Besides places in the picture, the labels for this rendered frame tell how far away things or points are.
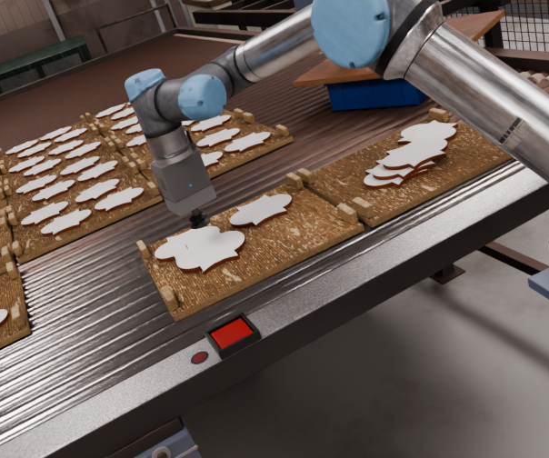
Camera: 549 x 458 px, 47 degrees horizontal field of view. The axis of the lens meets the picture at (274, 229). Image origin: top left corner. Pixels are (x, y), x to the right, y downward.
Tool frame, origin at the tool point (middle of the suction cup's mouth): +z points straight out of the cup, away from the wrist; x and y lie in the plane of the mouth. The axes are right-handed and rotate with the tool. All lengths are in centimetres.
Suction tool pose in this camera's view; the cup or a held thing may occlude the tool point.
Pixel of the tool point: (200, 224)
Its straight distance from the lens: 129.4
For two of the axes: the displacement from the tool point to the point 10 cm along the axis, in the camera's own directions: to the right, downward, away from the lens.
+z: 2.9, 8.5, 4.3
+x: 5.2, 2.4, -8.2
